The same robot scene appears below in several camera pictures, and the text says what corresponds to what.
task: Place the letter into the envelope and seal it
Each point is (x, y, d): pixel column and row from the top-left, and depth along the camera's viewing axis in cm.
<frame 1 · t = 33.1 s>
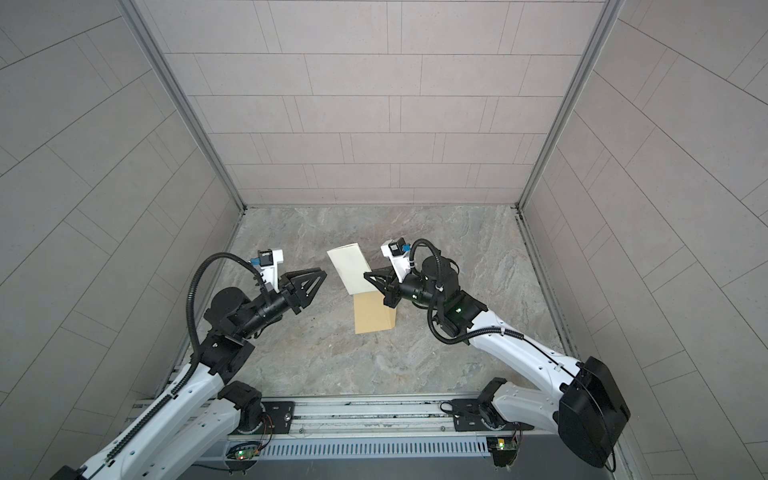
left hand: (327, 277, 65), fingers open
right hand: (365, 280, 68), fingers closed
tan kraft paper envelope: (371, 314, 91), on the table

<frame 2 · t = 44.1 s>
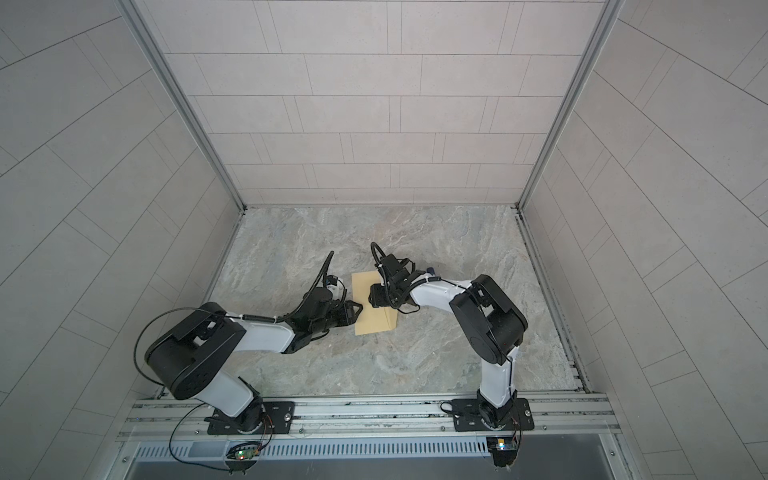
left hand: (367, 306, 89), fingers open
right hand: (372, 300, 91), fingers open
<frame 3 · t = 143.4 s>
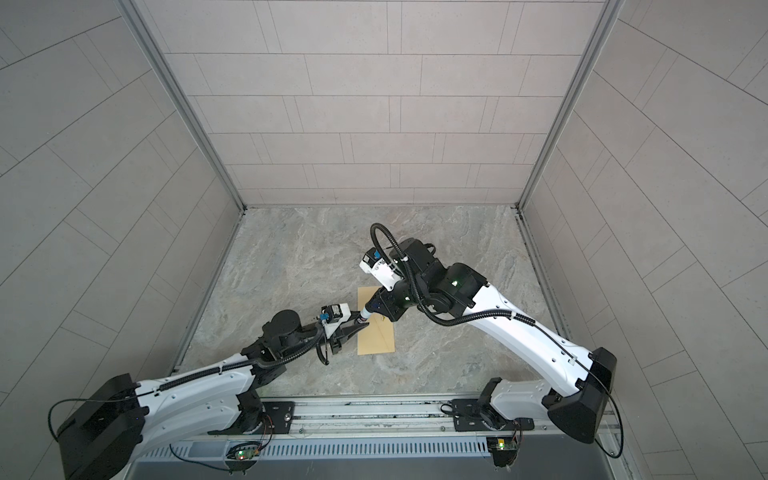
left hand: (369, 319, 71), fingers open
right hand: (370, 306, 65), fingers closed
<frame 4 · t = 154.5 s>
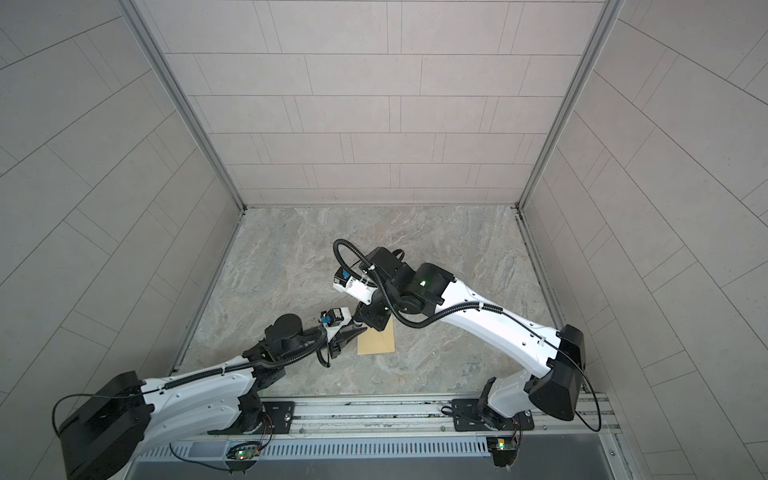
left hand: (368, 324, 73), fingers open
right hand: (357, 316, 67), fingers closed
